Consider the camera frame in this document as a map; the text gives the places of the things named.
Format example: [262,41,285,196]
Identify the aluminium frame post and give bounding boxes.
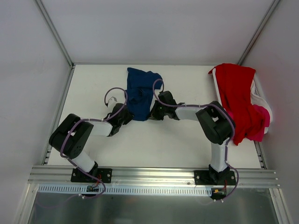
[237,0,282,65]
[34,0,74,68]

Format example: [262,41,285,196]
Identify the red t shirt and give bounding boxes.
[215,63,269,134]

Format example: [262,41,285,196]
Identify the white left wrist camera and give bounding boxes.
[107,97,118,108]

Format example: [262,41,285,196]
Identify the blue t shirt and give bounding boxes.
[127,67,162,121]

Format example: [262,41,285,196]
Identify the pink t shirt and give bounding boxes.
[230,105,271,142]

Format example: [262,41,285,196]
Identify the left aluminium frame post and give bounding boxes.
[34,0,74,68]

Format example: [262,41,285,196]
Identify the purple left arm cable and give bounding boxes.
[60,86,128,199]

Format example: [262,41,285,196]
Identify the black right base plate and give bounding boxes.
[194,170,237,186]

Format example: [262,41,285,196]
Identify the white laundry basket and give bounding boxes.
[208,67,273,124]

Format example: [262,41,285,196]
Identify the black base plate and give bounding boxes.
[194,170,237,186]
[71,168,113,183]

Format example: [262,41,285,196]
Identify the aluminium mounting rail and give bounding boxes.
[28,165,282,189]

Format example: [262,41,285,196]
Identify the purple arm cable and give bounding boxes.
[60,86,128,199]
[152,78,239,203]

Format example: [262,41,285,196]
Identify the right aluminium frame post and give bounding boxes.
[237,0,282,65]

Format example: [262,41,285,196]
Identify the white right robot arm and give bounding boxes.
[148,91,235,185]

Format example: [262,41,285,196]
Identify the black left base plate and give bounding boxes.
[71,168,113,183]

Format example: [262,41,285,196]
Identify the white slotted cable duct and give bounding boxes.
[37,184,212,197]

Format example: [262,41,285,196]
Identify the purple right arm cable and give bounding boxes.
[152,78,239,203]

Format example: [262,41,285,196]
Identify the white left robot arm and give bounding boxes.
[49,103,134,183]

